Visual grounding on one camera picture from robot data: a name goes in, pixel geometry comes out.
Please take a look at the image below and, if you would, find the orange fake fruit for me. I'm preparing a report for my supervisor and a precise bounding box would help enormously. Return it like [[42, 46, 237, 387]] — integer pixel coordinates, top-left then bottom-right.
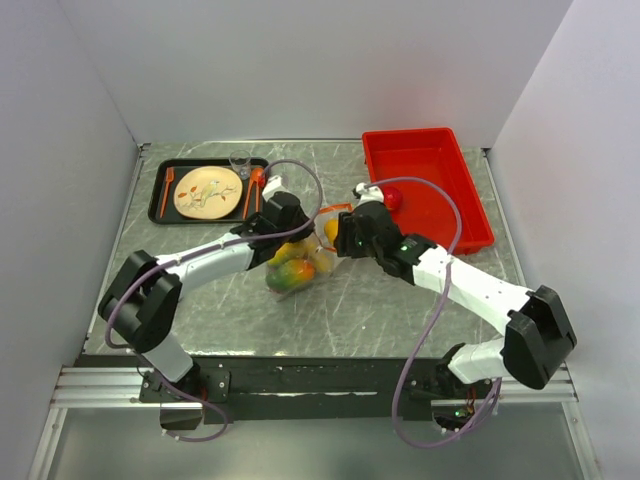
[[324, 218, 339, 244]]

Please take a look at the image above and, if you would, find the red fake apple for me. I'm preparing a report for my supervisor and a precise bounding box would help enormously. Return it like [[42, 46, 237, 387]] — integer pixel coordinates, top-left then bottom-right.
[[381, 186, 403, 212]]

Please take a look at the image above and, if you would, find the clear zip top bag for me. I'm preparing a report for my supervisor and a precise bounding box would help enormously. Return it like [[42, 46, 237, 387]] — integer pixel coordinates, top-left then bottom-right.
[[265, 203, 353, 298]]

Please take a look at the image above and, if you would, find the green orange fake mango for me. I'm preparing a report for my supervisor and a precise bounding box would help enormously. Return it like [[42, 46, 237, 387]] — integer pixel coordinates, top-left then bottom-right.
[[265, 259, 316, 294]]

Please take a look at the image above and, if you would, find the yellow fake lemon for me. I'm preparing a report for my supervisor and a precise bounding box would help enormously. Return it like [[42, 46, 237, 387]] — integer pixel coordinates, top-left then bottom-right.
[[267, 242, 306, 268]]

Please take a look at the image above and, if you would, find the yellow fake fruit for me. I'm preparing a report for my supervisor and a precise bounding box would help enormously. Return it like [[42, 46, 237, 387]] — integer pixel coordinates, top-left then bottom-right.
[[308, 247, 335, 275]]

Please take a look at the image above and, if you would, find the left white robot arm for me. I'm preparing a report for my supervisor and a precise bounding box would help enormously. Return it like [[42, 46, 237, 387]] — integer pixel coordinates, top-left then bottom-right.
[[97, 192, 314, 402]]

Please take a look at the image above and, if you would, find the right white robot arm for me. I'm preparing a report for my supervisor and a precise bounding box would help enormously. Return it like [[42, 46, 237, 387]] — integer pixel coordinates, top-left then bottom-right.
[[333, 201, 577, 398]]

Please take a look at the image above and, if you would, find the orange plastic spoon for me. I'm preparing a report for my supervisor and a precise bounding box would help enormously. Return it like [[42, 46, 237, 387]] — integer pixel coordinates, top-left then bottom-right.
[[250, 167, 266, 188]]

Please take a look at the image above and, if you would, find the clear plastic cup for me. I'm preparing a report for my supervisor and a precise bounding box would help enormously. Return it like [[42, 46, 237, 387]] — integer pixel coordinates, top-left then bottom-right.
[[229, 150, 251, 180]]

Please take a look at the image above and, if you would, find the beige bird plate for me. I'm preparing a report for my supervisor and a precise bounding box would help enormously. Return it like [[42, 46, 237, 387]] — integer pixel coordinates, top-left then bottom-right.
[[173, 166, 244, 220]]

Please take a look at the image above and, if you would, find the red plastic bin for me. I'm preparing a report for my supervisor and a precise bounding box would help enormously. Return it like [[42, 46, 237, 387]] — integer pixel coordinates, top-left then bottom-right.
[[361, 127, 496, 256]]

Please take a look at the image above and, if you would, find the orange plastic fork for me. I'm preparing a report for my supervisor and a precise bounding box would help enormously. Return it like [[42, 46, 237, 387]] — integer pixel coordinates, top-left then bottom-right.
[[158, 167, 175, 218]]

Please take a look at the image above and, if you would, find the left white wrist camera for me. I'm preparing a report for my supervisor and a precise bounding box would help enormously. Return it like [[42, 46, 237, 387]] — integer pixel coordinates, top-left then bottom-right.
[[262, 175, 289, 201]]

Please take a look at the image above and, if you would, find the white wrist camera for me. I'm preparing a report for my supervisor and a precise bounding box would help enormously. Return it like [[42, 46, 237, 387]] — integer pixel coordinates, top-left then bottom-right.
[[262, 175, 289, 201], [353, 182, 384, 207]]

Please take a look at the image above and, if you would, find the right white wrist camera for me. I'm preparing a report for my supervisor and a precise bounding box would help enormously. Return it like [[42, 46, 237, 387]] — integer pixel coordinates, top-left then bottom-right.
[[353, 182, 384, 207]]

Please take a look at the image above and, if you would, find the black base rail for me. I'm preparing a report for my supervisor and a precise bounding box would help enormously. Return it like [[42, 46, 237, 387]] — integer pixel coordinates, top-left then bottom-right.
[[139, 356, 493, 430]]

